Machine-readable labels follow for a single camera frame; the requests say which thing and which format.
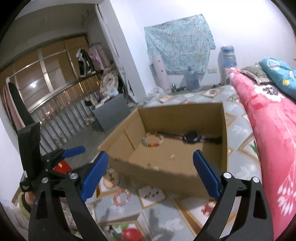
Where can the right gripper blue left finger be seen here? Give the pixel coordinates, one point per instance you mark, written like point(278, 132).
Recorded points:
point(47, 219)

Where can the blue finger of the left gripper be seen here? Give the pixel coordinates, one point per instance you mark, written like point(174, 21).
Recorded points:
point(74, 151)

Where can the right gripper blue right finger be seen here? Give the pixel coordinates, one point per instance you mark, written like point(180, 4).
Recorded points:
point(253, 220)

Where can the pink strap smartwatch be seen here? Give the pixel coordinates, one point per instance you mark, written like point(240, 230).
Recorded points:
point(191, 137)

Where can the person's left hand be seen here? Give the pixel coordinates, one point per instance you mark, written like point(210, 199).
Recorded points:
point(28, 200)

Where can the red paper bag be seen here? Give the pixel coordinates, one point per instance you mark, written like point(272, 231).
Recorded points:
point(62, 167)

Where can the metal balcony railing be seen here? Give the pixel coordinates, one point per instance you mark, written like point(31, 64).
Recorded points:
point(66, 112)

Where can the grey storage box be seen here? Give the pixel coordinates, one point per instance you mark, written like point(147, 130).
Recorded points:
point(112, 112)

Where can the brown cardboard box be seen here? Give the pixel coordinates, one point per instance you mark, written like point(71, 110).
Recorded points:
point(168, 166)

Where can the hanging clothes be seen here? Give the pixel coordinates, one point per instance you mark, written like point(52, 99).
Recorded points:
point(92, 60)

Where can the red floral blanket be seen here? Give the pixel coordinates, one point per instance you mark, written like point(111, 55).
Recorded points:
point(272, 118)

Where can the white cylindrical appliance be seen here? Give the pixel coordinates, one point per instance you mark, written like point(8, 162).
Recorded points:
point(161, 74)

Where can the blue patterned pillow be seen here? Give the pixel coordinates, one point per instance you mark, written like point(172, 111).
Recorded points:
point(281, 74)

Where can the blue floral hanging cloth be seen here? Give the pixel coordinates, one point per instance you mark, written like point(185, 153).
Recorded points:
point(181, 43)

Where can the blue water jug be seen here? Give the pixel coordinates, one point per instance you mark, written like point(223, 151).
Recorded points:
point(228, 56)

